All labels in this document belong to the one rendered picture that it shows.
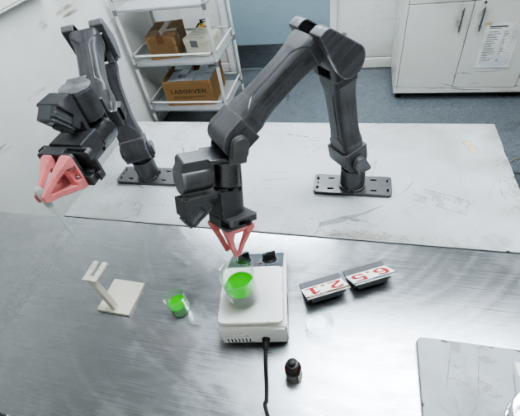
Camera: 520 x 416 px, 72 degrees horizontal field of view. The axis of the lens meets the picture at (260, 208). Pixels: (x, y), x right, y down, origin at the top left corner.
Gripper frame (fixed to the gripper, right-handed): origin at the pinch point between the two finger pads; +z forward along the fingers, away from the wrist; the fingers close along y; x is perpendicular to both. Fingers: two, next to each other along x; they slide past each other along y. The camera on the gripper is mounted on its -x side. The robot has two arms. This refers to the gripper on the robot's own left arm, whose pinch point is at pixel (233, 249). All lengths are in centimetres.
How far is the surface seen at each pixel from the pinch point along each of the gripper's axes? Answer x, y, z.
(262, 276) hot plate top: 0.4, 9.7, 2.2
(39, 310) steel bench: -35.8, -27.5, 14.0
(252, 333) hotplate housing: -5.8, 14.0, 9.7
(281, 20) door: 194, -207, -70
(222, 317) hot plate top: -9.8, 10.5, 6.0
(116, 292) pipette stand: -20.8, -17.5, 10.6
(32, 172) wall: -21, -157, 12
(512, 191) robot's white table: 63, 29, -5
